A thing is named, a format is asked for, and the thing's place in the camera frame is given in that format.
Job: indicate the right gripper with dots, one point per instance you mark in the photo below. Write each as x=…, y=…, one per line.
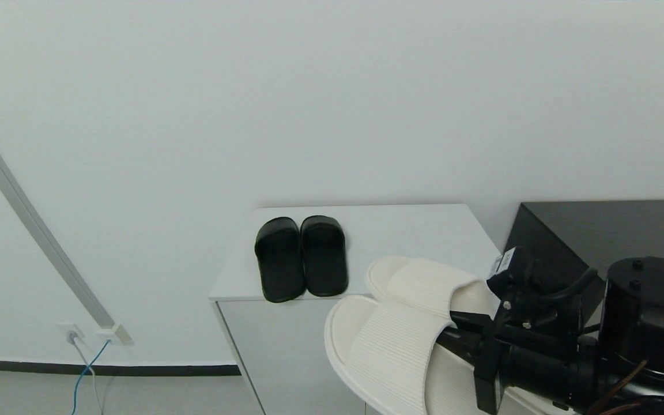
x=539, y=369

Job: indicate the white ribbed slipper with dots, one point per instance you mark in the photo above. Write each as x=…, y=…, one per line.
x=424, y=282
x=389, y=351

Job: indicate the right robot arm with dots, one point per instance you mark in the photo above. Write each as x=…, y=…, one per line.
x=652, y=323

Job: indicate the white cabinet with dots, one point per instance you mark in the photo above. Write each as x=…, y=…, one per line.
x=401, y=230

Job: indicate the black slipper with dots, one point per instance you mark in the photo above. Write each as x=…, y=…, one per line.
x=279, y=262
x=324, y=259

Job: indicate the black cabinet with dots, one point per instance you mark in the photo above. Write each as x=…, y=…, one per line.
x=614, y=230

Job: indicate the white junction box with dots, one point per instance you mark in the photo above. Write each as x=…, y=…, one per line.
x=114, y=335

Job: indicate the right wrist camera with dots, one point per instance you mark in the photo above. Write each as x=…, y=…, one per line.
x=525, y=288

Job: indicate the white wall socket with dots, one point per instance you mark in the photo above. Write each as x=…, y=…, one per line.
x=70, y=331

